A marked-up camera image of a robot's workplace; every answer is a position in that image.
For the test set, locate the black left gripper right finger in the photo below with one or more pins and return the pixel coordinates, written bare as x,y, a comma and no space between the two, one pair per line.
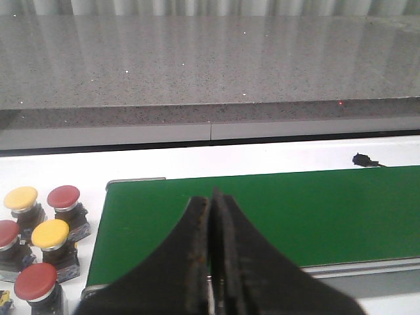
250,276

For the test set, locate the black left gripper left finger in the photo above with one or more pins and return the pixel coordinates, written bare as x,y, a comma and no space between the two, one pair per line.
171,280

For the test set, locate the yellow push button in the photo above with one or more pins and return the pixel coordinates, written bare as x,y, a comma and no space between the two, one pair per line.
24,207
53,239

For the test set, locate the green conveyor belt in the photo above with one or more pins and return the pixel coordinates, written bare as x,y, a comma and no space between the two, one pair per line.
295,213

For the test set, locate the red push button back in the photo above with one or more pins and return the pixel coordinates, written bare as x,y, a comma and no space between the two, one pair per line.
67,207

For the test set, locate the red push button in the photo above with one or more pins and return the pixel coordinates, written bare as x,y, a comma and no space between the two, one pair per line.
15,256
38,286
67,207

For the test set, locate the red push button front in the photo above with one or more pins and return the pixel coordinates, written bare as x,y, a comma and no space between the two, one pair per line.
38,286

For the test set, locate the red push button left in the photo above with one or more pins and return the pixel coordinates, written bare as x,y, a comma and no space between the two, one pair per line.
15,256

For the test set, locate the push button at corner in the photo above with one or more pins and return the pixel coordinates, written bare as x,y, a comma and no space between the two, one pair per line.
6,302

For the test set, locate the yellow push button back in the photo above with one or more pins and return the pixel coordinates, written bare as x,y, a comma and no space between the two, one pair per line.
24,207

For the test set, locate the grey granite counter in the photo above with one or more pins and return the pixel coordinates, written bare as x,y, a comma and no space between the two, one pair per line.
103,71

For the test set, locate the white pleated curtain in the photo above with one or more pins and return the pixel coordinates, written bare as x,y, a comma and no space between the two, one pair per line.
211,8

